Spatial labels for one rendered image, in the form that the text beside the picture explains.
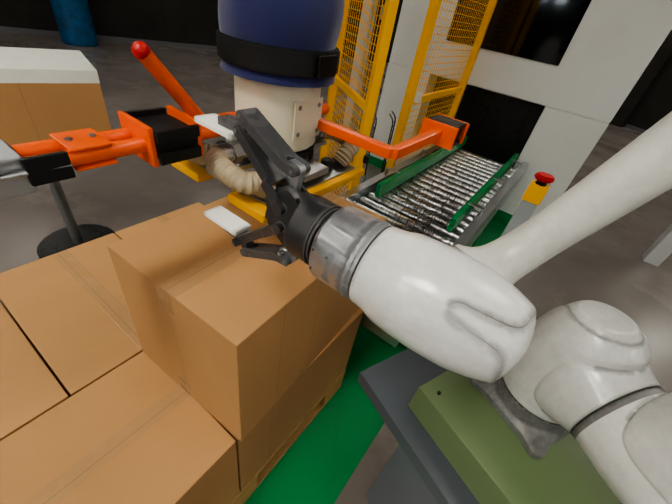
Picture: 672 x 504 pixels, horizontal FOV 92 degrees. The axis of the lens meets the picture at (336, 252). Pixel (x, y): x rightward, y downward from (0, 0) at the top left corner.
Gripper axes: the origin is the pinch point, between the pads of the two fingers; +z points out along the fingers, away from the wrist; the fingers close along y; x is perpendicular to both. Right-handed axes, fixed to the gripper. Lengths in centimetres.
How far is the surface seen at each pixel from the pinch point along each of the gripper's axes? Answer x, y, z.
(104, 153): -8.2, 0.0, 11.8
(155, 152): -2.1, 0.8, 10.7
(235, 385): -3.5, 42.7, -6.8
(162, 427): -14, 69, 9
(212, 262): 7.0, 28.9, 12.9
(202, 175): 10.8, 11.6, 19.2
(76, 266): -2, 69, 81
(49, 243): 9, 121, 178
